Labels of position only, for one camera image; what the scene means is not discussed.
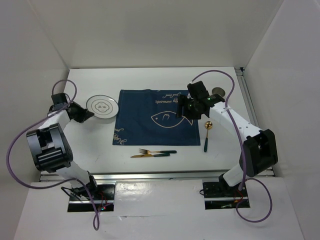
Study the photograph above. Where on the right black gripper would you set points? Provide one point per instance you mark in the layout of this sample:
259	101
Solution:
183	101

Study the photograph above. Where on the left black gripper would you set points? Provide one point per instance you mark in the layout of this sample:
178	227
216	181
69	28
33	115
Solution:
84	114

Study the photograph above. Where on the white round plate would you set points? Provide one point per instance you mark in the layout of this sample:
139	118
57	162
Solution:
103	106

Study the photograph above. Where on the gold spoon green handle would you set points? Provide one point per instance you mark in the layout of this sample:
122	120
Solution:
208	126

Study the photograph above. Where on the metal cup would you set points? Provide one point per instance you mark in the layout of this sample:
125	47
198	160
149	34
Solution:
218	91

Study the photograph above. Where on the dark blue cloth placemat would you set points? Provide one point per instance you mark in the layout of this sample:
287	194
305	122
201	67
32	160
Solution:
148	118

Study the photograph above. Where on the gold knife green handle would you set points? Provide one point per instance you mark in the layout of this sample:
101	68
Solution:
151	155

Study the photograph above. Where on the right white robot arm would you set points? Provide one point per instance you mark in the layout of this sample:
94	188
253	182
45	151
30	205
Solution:
258	147

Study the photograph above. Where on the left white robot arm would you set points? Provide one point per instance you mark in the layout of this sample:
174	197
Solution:
51	151

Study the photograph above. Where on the gold fork green handle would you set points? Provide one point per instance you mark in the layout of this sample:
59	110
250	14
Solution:
145	151

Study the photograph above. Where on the aluminium frame rail right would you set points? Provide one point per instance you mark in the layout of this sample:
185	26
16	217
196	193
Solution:
242	99

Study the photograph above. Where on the aluminium frame rail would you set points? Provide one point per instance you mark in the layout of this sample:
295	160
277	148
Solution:
242	99
166	175

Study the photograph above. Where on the aluminium frame rail front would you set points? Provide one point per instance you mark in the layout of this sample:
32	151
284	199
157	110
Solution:
166	175

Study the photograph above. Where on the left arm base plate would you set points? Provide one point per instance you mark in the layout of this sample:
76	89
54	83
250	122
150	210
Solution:
103	198

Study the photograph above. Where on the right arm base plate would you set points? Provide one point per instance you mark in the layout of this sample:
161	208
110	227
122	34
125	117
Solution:
218	197

